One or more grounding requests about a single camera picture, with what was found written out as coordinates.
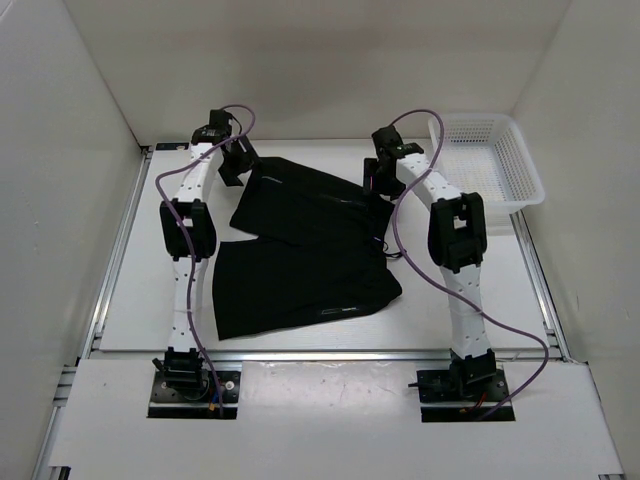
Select black shorts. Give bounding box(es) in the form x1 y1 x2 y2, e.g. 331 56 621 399
212 157 402 340

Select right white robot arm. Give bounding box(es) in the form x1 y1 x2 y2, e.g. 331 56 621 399
363 125 496 400

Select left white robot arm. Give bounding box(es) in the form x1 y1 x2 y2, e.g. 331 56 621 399
155 104 259 357

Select white plastic mesh basket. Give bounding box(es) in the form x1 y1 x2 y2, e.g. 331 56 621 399
429 113 545 218

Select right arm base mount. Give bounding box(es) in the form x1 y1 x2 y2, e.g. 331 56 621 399
408 353 515 423

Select aluminium front rail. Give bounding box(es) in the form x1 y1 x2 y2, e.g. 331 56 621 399
88 346 562 363

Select aluminium rail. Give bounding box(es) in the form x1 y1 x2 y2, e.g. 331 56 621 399
88 346 562 363
31 146 154 479
509 213 627 479

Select aluminium right rail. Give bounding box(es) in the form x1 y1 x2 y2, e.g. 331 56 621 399
509 213 627 479

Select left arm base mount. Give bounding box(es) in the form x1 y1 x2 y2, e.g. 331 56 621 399
147 348 241 420

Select aluminium left rail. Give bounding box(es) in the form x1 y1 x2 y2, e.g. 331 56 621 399
31 146 154 479

